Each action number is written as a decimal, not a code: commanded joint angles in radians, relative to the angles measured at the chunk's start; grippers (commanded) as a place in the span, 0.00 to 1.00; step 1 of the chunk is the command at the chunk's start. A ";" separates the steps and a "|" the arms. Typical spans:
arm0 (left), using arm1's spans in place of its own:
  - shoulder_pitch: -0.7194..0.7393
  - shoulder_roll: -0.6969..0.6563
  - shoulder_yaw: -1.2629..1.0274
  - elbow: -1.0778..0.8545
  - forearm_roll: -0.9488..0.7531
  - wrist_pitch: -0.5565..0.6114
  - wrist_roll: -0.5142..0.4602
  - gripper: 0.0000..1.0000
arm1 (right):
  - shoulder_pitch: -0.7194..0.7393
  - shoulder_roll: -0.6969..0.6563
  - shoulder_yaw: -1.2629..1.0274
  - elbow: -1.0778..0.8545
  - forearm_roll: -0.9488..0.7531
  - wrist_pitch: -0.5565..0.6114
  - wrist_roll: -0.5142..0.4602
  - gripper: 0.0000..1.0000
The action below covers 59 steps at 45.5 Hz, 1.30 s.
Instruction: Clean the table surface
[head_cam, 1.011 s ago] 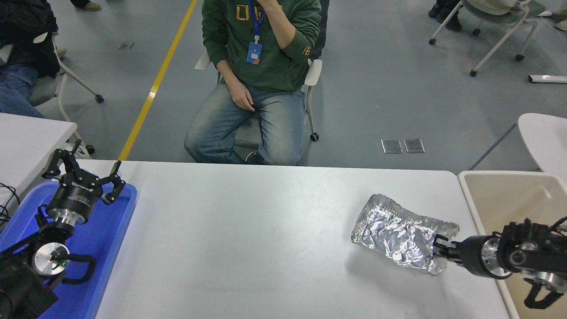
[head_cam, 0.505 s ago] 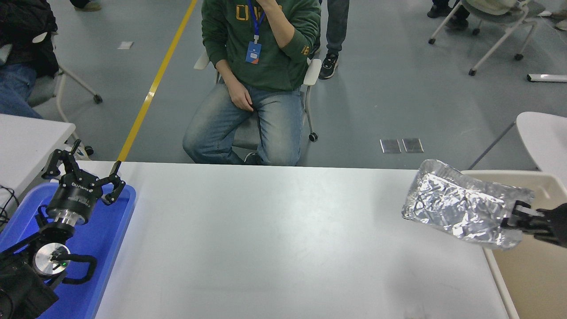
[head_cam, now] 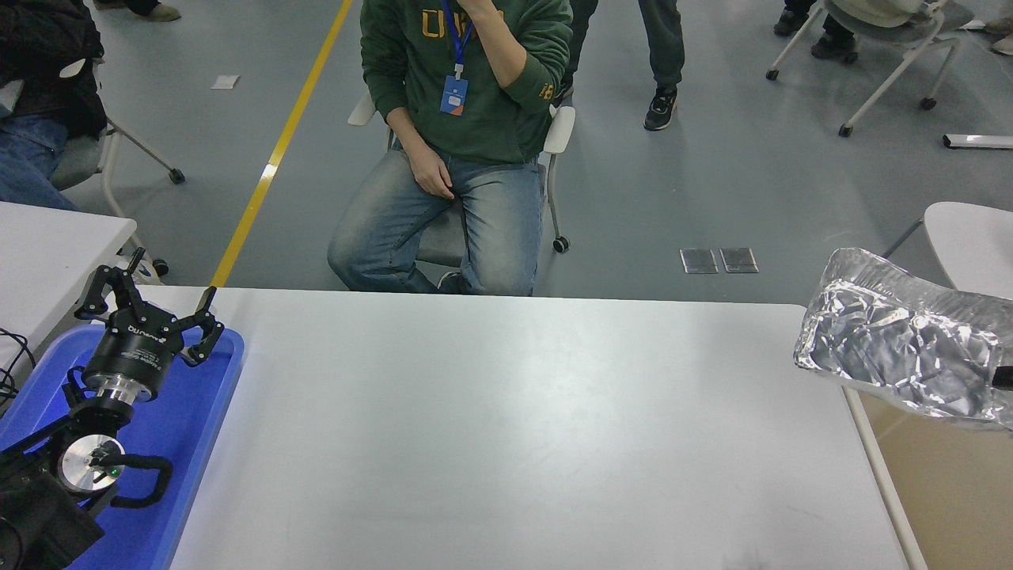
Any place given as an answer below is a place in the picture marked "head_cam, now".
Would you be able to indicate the grey wheeled chair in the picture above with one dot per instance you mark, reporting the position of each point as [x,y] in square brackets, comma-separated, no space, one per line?
[894,20]
[79,162]

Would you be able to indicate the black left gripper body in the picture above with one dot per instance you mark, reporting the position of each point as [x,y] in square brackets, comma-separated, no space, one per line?
[134,348]

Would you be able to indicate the silver foil tray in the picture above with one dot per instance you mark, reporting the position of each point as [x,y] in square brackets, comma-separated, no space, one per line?
[894,332]

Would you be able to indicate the white side table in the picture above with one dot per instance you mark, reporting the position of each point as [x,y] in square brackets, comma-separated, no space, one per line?
[47,253]

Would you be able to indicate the white bar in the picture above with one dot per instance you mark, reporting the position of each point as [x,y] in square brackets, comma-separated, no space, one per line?
[981,141]

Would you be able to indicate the person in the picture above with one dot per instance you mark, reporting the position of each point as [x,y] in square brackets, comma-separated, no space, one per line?
[154,9]
[661,47]
[831,43]
[1005,46]
[506,119]
[39,47]

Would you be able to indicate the blue plastic tray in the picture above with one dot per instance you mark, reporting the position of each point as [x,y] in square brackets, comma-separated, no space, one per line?
[182,427]

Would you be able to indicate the large pale plastic bin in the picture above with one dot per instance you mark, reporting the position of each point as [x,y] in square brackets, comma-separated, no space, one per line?
[950,491]

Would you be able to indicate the grey chair with white armrests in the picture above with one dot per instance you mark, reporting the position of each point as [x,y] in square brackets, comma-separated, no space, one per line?
[560,131]

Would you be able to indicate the metal floor socket plate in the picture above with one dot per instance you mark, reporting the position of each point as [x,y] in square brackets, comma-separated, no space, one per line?
[699,260]
[739,259]

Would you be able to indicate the person's right hand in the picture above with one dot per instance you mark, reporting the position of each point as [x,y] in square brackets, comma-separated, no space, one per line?
[434,174]

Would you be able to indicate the person's right forearm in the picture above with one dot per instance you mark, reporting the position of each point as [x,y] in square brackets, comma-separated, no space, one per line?
[407,131]

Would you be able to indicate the person's left hand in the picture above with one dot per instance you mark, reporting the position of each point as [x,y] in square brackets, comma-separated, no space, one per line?
[484,8]

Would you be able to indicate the person's left forearm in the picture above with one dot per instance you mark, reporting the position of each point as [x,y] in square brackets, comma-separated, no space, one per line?
[502,51]

